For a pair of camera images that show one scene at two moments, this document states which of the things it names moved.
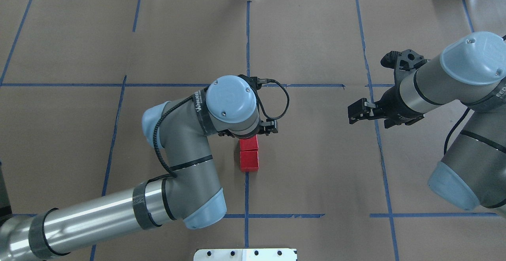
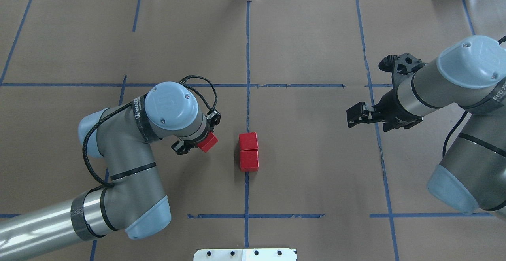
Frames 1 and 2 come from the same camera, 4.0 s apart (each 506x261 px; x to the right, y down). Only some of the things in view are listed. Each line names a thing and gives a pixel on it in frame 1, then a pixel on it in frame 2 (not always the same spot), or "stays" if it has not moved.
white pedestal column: (245, 254) stays
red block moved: (249, 162) stays
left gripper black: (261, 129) → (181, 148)
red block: (248, 143) stays
